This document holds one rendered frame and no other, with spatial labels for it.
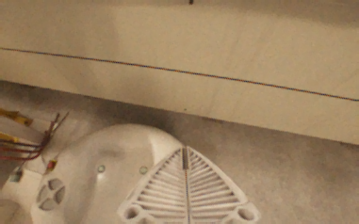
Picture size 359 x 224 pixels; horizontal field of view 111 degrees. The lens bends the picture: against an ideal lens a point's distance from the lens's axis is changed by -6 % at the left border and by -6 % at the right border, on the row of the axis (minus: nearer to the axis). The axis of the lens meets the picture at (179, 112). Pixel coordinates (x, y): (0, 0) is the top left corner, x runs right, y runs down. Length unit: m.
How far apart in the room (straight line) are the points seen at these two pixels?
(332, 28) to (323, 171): 0.93
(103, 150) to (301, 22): 0.70
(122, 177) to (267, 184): 0.77
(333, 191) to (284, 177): 0.28
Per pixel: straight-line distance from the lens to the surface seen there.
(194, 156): 0.16
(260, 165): 0.98
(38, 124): 1.38
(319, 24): 0.40
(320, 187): 1.17
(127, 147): 0.58
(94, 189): 0.63
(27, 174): 1.25
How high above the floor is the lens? 0.85
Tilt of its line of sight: 61 degrees down
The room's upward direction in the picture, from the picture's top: 1 degrees counter-clockwise
